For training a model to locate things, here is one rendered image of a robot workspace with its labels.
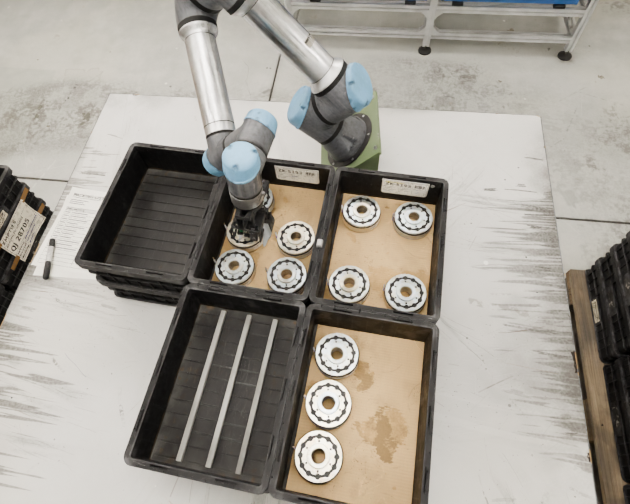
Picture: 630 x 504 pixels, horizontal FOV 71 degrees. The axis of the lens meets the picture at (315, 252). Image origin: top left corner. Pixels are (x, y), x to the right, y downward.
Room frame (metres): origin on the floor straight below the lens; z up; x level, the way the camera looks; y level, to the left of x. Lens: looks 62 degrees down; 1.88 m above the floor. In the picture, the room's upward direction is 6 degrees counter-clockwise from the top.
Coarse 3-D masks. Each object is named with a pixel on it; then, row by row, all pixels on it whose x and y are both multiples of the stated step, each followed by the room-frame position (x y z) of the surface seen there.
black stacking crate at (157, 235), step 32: (160, 160) 0.90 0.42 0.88; (192, 160) 0.87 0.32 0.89; (128, 192) 0.80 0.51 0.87; (160, 192) 0.82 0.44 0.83; (192, 192) 0.80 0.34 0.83; (128, 224) 0.72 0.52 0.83; (160, 224) 0.70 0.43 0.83; (192, 224) 0.69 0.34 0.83; (96, 256) 0.60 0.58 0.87; (128, 256) 0.61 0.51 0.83; (160, 256) 0.60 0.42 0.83; (160, 288) 0.50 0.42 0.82
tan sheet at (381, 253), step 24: (384, 216) 0.65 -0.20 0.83; (336, 240) 0.59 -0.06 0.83; (360, 240) 0.58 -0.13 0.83; (384, 240) 0.57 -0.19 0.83; (408, 240) 0.56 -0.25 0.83; (432, 240) 0.55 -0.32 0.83; (336, 264) 0.51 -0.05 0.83; (360, 264) 0.51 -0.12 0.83; (384, 264) 0.50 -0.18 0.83; (408, 264) 0.49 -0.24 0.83; (384, 288) 0.43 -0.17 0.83
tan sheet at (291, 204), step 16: (272, 192) 0.77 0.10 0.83; (288, 192) 0.76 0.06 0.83; (304, 192) 0.76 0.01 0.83; (320, 192) 0.75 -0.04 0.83; (288, 208) 0.71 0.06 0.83; (304, 208) 0.70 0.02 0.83; (320, 208) 0.70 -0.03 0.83; (272, 240) 0.61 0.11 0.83; (256, 256) 0.56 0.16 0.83; (272, 256) 0.56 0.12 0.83; (256, 272) 0.52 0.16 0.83
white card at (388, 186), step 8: (384, 184) 0.71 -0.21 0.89; (392, 184) 0.70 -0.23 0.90; (400, 184) 0.69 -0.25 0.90; (408, 184) 0.69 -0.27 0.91; (416, 184) 0.68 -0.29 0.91; (424, 184) 0.68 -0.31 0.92; (384, 192) 0.71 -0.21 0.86; (392, 192) 0.70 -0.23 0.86; (400, 192) 0.69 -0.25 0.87; (408, 192) 0.69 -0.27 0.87; (416, 192) 0.68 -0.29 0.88; (424, 192) 0.68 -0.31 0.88
